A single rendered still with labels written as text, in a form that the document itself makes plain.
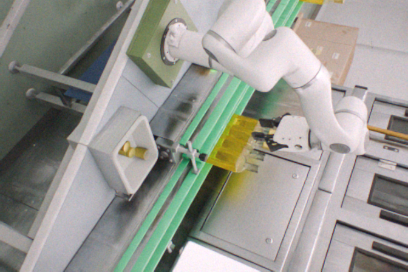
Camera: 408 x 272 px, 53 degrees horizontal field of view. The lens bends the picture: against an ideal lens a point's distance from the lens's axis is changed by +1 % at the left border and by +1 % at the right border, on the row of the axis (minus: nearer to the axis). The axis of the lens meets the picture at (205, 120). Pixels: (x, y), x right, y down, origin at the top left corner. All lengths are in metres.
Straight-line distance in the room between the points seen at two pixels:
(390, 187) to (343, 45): 4.18
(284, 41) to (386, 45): 6.23
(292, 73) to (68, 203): 0.73
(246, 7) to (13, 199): 1.30
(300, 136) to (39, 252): 0.77
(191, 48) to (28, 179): 0.97
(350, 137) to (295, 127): 0.20
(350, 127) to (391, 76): 5.58
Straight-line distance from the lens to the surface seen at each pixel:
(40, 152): 1.97
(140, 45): 1.24
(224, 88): 1.55
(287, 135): 1.12
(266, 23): 1.15
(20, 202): 1.85
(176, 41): 1.29
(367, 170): 1.72
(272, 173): 1.62
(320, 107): 0.94
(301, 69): 0.90
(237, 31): 0.91
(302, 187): 1.59
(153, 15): 1.28
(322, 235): 1.53
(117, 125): 1.24
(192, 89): 1.54
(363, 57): 6.79
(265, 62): 0.86
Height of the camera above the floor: 1.46
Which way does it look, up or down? 22 degrees down
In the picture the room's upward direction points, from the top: 107 degrees clockwise
